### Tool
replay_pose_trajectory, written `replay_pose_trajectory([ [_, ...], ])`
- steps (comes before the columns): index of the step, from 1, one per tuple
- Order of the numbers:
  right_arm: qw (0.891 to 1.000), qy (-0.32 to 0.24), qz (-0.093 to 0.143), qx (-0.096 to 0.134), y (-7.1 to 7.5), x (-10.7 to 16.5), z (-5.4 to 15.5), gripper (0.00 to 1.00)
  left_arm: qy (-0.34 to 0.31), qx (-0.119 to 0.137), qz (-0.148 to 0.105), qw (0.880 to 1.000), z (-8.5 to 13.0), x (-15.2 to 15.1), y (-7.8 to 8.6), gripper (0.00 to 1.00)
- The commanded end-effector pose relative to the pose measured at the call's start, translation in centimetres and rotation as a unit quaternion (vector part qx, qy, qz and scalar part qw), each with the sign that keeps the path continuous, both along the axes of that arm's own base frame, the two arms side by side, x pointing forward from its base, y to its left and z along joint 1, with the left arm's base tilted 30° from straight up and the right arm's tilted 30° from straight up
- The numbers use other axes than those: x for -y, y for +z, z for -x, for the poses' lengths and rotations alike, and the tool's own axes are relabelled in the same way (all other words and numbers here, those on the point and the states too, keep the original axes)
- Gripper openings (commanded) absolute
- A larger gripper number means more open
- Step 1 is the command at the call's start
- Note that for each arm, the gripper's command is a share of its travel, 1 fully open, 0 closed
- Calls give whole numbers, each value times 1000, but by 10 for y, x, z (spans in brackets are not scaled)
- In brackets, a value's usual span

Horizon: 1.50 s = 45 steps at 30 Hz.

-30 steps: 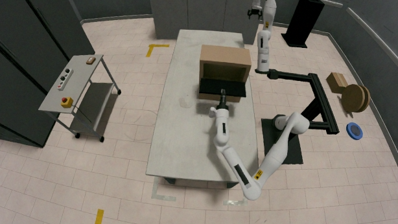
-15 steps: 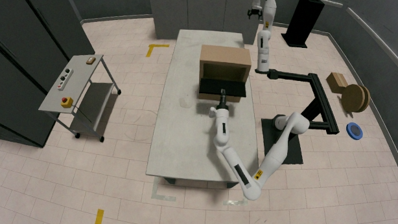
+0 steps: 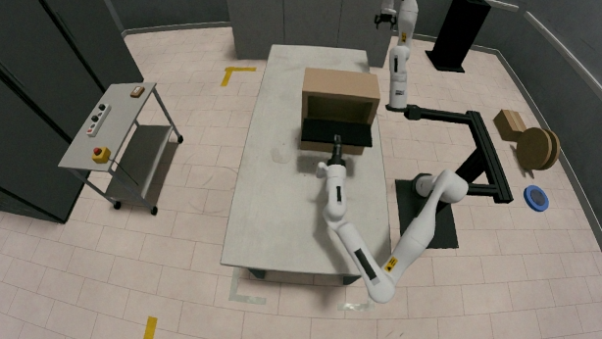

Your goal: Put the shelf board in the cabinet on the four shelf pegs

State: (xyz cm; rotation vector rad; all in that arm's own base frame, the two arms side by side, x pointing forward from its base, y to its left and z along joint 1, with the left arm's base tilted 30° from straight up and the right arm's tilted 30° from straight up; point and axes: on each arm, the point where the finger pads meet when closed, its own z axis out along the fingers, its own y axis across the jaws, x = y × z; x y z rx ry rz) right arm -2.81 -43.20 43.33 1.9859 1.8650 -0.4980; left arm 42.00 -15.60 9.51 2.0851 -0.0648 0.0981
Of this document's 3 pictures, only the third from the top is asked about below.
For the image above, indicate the tan open-front wooden cabinet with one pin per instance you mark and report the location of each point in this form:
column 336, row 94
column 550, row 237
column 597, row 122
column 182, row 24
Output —
column 326, row 94

